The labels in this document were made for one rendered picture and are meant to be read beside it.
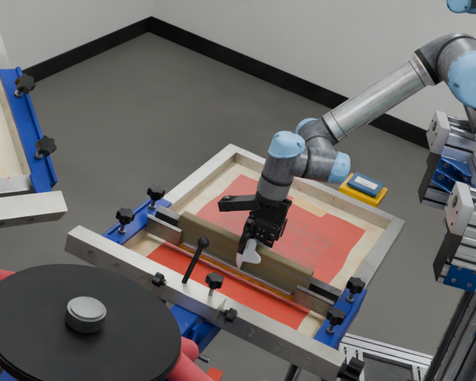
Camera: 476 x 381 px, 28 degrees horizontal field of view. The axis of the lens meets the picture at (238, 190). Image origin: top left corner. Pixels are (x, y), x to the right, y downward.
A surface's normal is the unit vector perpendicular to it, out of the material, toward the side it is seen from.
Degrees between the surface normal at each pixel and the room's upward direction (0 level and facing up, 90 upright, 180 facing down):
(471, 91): 87
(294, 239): 0
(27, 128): 32
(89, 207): 0
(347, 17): 90
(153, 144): 0
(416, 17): 90
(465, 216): 90
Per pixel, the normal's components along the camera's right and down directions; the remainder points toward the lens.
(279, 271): -0.39, 0.36
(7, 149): 0.52, -0.44
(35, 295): 0.26, -0.84
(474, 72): 0.03, 0.44
